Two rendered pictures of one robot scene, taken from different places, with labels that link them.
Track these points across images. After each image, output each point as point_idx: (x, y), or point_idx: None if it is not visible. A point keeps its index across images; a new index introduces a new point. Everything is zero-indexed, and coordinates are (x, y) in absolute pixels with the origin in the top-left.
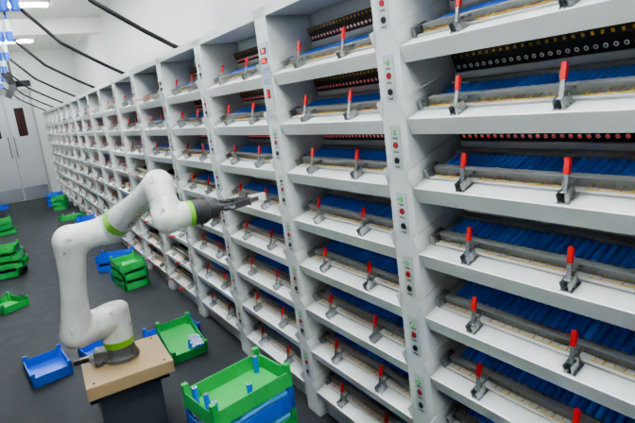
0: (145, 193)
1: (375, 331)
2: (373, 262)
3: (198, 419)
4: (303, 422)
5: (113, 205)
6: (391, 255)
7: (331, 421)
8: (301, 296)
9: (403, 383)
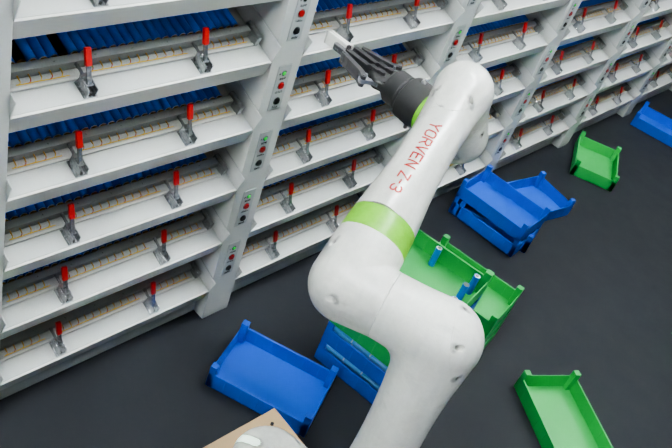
0: (487, 113)
1: (369, 127)
2: None
3: None
4: (237, 325)
5: (398, 208)
6: (439, 32)
7: (238, 295)
8: (265, 166)
9: (358, 161)
